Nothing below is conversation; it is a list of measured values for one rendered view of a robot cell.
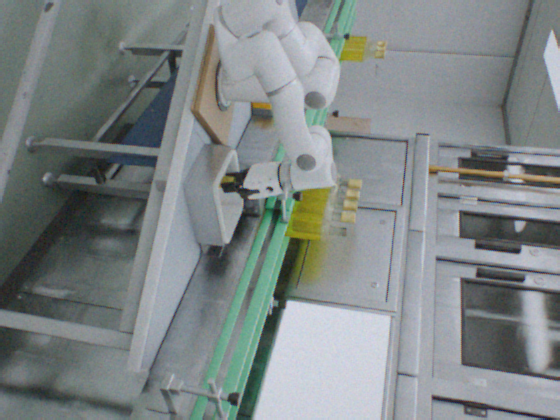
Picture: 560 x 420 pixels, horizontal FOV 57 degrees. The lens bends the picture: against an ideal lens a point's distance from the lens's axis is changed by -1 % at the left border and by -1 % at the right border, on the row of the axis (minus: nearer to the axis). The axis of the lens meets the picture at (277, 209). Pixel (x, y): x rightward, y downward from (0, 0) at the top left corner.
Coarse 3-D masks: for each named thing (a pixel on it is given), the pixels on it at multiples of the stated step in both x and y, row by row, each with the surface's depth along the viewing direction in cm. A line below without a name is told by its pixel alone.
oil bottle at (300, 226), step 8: (296, 216) 165; (304, 216) 165; (312, 216) 164; (288, 224) 163; (296, 224) 162; (304, 224) 162; (312, 224) 162; (320, 224) 162; (328, 224) 162; (288, 232) 164; (296, 232) 164; (304, 232) 163; (312, 232) 162; (320, 232) 161; (328, 232) 162; (320, 240) 164
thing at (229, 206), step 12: (228, 156) 138; (228, 168) 146; (216, 180) 131; (216, 192) 131; (216, 204) 134; (228, 204) 155; (240, 204) 155; (228, 216) 152; (228, 228) 149; (228, 240) 145
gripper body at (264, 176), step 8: (256, 168) 138; (264, 168) 137; (272, 168) 135; (248, 176) 137; (256, 176) 135; (264, 176) 134; (272, 176) 133; (248, 184) 134; (256, 184) 133; (264, 184) 132; (272, 184) 132; (280, 184) 133; (264, 192) 134; (272, 192) 134; (280, 192) 134
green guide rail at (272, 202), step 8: (352, 0) 278; (352, 8) 270; (344, 32) 250; (336, 56) 233; (320, 112) 201; (272, 200) 165; (280, 200) 166; (288, 200) 165; (272, 208) 164; (280, 208) 163; (288, 208) 162
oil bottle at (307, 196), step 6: (306, 192) 172; (312, 192) 172; (318, 192) 172; (324, 192) 172; (306, 198) 170; (312, 198) 170; (318, 198) 170; (324, 198) 170; (330, 198) 170; (330, 204) 169
